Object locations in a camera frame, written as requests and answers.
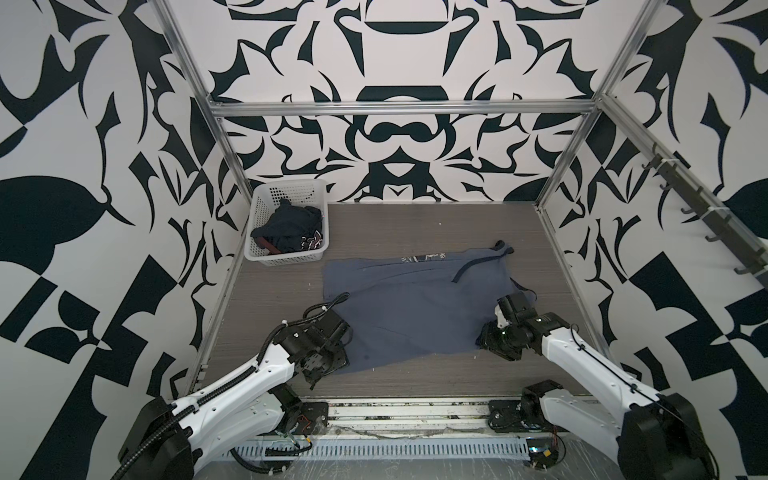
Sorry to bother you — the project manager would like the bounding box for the blue-grey tank top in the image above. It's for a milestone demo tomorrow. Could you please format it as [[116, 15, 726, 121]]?
[[323, 241, 537, 373]]

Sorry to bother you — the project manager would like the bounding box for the white plastic laundry basket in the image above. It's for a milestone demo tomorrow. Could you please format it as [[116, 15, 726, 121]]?
[[243, 179, 330, 267]]

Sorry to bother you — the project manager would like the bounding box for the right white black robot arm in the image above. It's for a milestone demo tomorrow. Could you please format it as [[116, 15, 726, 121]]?
[[476, 293, 720, 479]]

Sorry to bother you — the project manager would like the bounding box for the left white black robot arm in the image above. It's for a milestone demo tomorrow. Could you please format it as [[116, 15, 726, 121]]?
[[112, 305, 352, 479]]

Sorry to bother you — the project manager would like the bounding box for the maroon tank top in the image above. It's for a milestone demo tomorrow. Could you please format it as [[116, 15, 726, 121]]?
[[255, 237, 281, 255]]

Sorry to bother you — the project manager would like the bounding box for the dark navy tank top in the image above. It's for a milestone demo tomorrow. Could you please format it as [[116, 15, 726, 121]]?
[[251, 199, 324, 254]]

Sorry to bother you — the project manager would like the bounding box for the green circuit board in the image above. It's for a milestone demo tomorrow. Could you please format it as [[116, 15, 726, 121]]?
[[526, 436, 567, 471]]

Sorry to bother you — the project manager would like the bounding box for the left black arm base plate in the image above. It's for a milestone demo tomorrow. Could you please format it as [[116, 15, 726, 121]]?
[[291, 402, 329, 436]]

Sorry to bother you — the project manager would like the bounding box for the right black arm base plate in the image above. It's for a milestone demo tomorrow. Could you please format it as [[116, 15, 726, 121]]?
[[487, 400, 542, 433]]

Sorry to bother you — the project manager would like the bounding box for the aluminium front rail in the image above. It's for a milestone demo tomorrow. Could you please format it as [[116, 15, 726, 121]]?
[[287, 395, 601, 439]]

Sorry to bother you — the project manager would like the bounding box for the white slotted cable duct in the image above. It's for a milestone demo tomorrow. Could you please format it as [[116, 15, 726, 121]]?
[[235, 437, 530, 461]]

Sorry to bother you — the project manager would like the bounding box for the black corrugated cable hose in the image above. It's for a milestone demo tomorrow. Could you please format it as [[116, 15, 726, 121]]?
[[110, 292, 352, 480]]

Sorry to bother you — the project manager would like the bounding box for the grey wall hook rack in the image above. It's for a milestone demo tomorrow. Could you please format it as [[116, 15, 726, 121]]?
[[640, 143, 767, 289]]

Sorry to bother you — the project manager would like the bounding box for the aluminium frame back crossbar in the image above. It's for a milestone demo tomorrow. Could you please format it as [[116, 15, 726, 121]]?
[[208, 99, 595, 118]]

